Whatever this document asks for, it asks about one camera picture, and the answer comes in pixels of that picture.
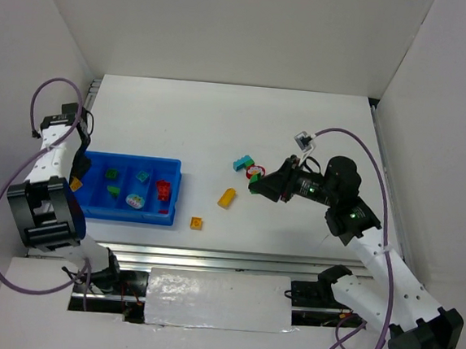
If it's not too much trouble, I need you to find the teal green number lego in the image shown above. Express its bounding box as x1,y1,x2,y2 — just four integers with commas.
136,170,150,184

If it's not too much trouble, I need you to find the yellow long lego brick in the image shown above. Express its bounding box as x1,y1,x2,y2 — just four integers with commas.
217,188,237,209

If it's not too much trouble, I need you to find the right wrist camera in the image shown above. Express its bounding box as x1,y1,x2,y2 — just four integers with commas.
294,131,316,159

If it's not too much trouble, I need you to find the red square lego brick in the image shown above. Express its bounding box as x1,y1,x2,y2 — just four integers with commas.
155,180,171,201

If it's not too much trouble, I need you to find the green curved lego piece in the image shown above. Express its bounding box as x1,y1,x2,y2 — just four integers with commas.
249,172,261,185

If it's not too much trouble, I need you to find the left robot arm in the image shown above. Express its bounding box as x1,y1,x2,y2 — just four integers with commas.
7,103,120,294

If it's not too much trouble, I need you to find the yellow black striped lego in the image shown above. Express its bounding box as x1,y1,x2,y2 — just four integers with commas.
69,177,83,192

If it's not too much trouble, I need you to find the small orange lego plate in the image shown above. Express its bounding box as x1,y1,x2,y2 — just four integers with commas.
190,216,203,230

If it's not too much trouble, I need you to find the green sloped lego piece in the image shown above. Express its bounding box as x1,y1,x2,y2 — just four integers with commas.
107,185,120,199

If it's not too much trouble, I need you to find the blue compartment tray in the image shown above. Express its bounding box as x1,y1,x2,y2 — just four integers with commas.
73,151,181,226

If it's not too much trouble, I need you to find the red flower print lego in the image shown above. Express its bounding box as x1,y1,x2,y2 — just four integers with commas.
246,164,266,179

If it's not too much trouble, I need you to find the green two-stud lego brick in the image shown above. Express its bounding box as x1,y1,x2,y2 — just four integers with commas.
105,168,119,181

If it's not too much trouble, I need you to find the aluminium rail frame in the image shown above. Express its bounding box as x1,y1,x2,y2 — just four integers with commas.
102,242,372,279

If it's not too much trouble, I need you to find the white foil cover plate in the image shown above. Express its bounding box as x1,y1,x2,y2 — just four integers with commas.
144,268,292,334

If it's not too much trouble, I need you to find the teal flower print lego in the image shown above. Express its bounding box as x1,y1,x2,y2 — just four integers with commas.
125,194,145,210

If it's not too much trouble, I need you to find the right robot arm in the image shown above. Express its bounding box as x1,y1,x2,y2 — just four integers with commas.
249,155,464,349

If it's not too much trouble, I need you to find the teal and green lego stack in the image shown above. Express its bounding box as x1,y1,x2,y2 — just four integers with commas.
233,155,255,172

